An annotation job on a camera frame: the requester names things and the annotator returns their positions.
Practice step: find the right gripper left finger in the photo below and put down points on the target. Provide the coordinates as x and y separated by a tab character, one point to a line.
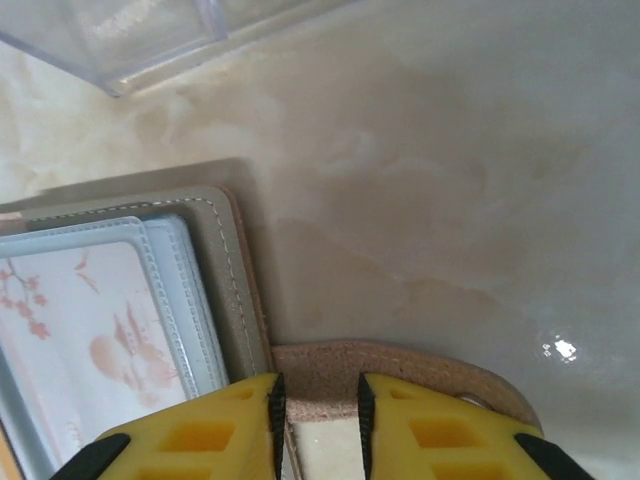
225	415

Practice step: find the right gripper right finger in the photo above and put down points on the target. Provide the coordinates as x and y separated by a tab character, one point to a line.
390	400

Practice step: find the white card with pagoda print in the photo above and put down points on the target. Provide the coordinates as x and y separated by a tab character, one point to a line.
75	325

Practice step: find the gold card with black stripe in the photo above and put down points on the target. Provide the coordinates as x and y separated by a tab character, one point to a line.
3	455

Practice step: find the clear acrylic card box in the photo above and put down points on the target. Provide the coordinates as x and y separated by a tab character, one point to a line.
150	45

